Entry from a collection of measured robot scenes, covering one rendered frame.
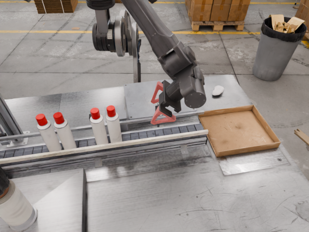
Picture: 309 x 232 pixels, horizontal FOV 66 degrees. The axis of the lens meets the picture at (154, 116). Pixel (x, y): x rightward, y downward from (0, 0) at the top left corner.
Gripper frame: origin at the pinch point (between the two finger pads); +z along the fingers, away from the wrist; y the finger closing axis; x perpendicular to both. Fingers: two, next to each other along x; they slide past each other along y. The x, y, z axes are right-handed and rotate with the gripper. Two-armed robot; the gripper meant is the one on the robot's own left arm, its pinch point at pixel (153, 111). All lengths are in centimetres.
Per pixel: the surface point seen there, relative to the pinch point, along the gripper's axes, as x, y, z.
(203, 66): 126, -206, 54
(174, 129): 26.4, -18.2, 16.8
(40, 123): -25.9, -5.0, 35.2
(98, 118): -8.7, -8.9, 23.3
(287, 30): 147, -184, -41
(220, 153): 42.7, -6.1, 5.9
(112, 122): -3.4, -8.7, 21.7
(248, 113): 60, -34, -5
